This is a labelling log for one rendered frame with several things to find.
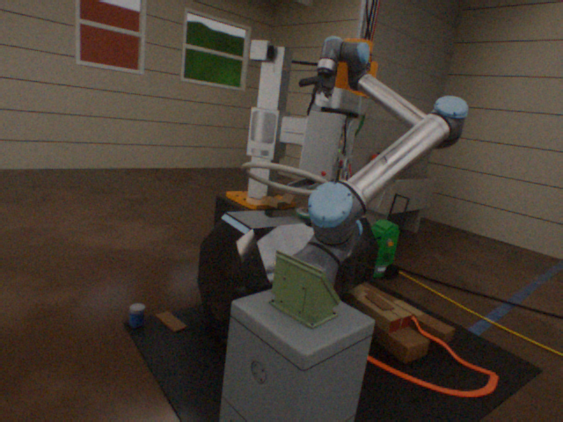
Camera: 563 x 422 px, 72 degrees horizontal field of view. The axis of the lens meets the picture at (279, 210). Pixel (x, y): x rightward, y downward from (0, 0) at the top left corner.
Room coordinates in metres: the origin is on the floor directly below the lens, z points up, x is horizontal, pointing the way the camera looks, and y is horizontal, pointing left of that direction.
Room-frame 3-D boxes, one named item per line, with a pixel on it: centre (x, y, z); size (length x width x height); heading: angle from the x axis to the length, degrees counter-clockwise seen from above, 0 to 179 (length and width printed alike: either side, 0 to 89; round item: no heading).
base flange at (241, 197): (3.43, 0.19, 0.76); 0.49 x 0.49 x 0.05; 39
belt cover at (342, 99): (2.91, -0.33, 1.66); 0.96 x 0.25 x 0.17; 162
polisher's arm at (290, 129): (3.36, 0.00, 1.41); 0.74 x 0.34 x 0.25; 69
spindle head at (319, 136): (2.65, -0.25, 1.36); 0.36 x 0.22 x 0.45; 162
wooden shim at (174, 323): (2.45, 0.66, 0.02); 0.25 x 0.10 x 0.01; 49
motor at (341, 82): (3.20, -0.44, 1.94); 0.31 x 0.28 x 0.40; 72
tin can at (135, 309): (2.37, 0.88, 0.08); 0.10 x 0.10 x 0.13
